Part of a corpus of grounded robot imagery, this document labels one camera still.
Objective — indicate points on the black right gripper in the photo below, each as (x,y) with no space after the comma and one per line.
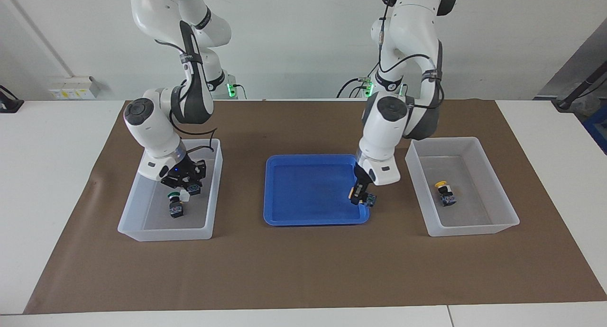
(182,171)

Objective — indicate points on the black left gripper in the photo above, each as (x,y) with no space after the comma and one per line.
(363,179)

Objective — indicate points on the yellow push button switch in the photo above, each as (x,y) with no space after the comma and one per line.
(446,195)
(370,200)

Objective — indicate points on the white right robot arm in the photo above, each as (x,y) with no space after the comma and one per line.
(151,128)

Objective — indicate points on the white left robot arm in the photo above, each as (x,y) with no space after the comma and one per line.
(408,42)

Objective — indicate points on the blue plastic tray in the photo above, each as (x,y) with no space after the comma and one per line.
(308,194)

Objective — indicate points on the translucent white plastic box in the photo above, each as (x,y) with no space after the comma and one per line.
(133,213)
(498,194)

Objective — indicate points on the brown table mat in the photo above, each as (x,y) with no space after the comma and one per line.
(303,270)

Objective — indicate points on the black device on table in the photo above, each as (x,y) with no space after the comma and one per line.
(9,103)

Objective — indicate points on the black metal stand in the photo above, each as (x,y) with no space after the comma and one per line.
(581,87)

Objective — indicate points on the blue crate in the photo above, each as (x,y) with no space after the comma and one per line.
(597,128)

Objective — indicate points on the wall outlet box yellow labels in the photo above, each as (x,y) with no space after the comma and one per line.
(76,87)

